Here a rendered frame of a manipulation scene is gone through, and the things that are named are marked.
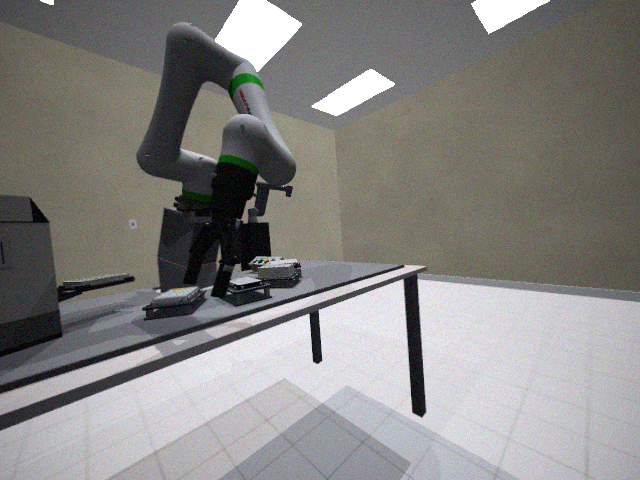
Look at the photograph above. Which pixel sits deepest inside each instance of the white button panel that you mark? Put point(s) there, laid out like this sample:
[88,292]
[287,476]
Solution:
[258,262]

